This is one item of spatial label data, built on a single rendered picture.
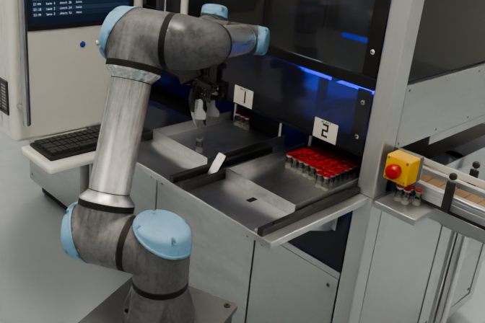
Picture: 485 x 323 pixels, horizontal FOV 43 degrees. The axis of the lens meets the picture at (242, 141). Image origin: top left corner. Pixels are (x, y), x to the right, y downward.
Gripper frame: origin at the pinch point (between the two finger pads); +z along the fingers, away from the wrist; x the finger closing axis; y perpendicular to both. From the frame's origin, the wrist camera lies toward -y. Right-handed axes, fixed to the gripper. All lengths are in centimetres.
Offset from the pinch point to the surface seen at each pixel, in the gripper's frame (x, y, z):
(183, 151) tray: -5.7, 0.2, 8.5
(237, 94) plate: 19.9, -4.7, -4.2
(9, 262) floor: -16, -100, 99
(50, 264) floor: -2, -88, 98
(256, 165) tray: 6.4, 19.3, 8.6
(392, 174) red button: 17, 58, -2
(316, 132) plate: 19.9, 28.9, -2.7
